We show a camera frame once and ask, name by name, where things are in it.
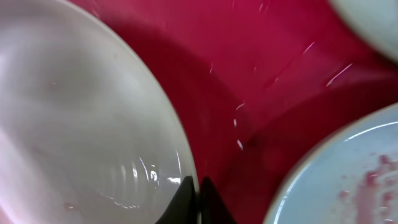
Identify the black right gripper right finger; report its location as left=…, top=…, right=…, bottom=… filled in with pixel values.
left=200, top=177, right=237, bottom=224

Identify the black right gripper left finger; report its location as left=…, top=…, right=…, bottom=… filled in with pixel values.
left=155, top=176, right=197, bottom=224

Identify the white plate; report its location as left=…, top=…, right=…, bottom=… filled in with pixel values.
left=1, top=0, right=197, bottom=223

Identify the red tray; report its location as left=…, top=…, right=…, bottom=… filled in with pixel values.
left=77, top=0, right=397, bottom=223

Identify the light blue near plate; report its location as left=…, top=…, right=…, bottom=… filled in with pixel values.
left=263, top=105, right=397, bottom=224

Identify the light blue plate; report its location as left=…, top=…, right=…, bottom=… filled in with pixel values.
left=263, top=105, right=397, bottom=224
left=329, top=0, right=397, bottom=63

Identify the light blue far plate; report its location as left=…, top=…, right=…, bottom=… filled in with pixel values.
left=329, top=0, right=397, bottom=63

